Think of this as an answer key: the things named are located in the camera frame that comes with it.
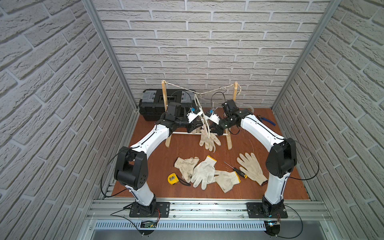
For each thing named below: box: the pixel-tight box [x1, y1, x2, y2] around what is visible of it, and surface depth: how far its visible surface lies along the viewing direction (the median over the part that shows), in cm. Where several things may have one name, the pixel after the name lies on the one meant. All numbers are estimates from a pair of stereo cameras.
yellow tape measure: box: [167, 172, 191, 186], surface depth 84 cm
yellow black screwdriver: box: [223, 161, 248, 179], surface depth 87 cm
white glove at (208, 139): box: [199, 124, 221, 153], surface depth 91 cm
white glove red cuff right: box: [236, 152, 269, 186], surface depth 91 cm
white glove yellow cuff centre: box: [191, 155, 218, 190], surface depth 87 cm
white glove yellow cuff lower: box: [214, 170, 241, 194], surface depth 85 cm
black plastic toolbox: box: [138, 89, 196, 121], surface depth 102 cm
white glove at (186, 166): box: [174, 156, 200, 184], surface depth 89 cm
